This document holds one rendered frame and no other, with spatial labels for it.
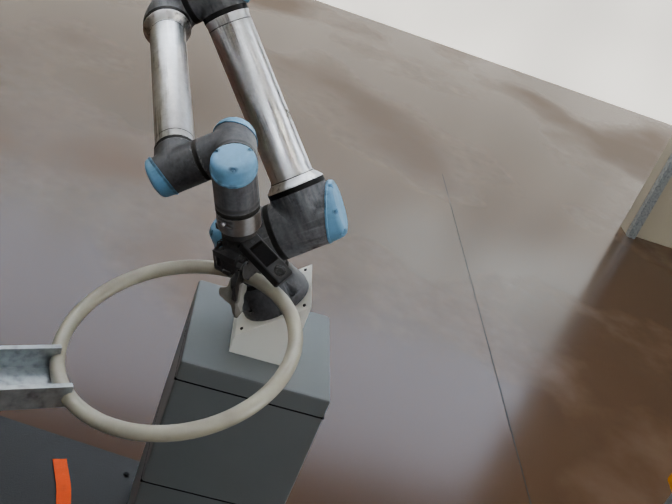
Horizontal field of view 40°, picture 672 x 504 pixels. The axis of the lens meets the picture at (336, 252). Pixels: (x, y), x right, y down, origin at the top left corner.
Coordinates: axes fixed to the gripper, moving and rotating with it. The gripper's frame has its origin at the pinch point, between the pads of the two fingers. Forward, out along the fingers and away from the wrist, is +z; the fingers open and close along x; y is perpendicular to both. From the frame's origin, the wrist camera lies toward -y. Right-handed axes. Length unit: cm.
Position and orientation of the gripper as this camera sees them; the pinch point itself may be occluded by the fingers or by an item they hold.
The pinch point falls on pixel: (254, 303)
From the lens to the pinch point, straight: 198.1
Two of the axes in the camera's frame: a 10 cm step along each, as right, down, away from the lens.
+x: -5.9, 5.1, -6.3
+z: 0.1, 7.8, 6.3
